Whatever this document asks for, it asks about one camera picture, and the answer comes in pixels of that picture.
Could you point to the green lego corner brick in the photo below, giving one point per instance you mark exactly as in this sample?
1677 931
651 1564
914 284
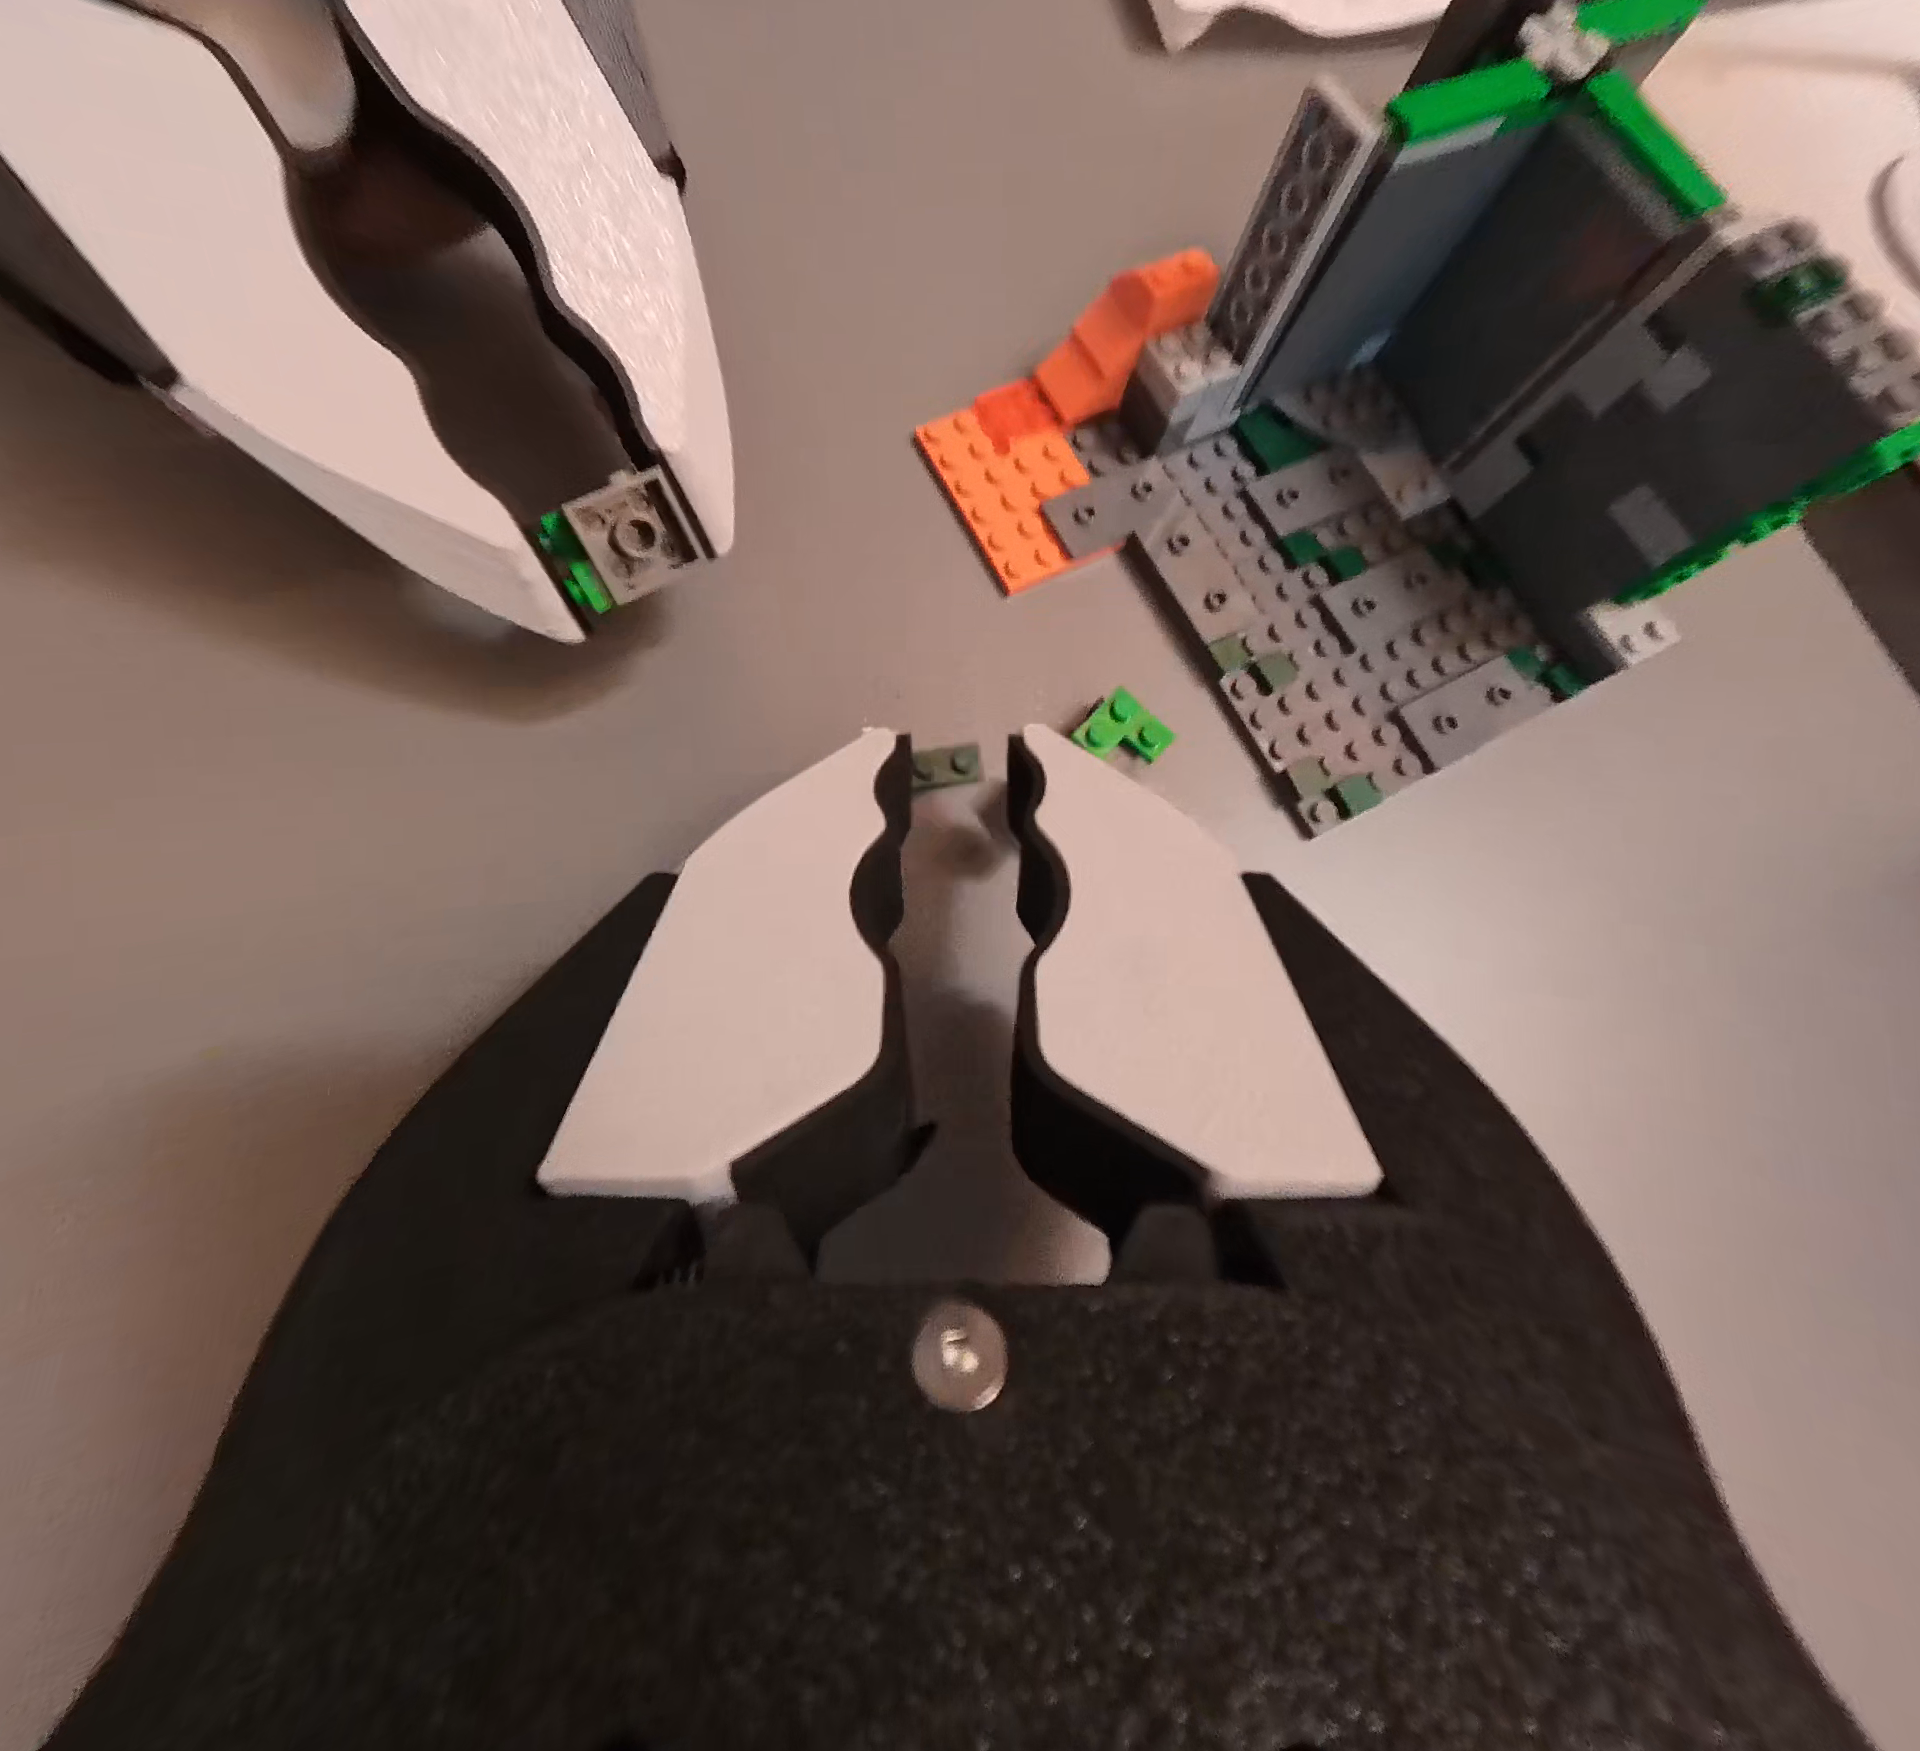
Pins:
1117 732

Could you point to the white book stand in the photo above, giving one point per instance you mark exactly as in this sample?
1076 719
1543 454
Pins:
1802 83

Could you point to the dark green lego plate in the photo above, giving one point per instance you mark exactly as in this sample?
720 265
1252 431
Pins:
950 766

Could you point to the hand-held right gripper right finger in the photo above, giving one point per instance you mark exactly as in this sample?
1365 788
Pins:
1185 1016

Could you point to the grey green lego building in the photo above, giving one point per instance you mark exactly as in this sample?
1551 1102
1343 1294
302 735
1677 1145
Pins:
1350 641

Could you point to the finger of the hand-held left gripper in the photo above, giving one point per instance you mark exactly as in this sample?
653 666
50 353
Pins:
180 224
526 23

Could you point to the grey green lego brick stack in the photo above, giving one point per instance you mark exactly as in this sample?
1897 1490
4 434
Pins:
638 534

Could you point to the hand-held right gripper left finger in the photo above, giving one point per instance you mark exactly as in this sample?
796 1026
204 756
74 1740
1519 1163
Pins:
720 1016

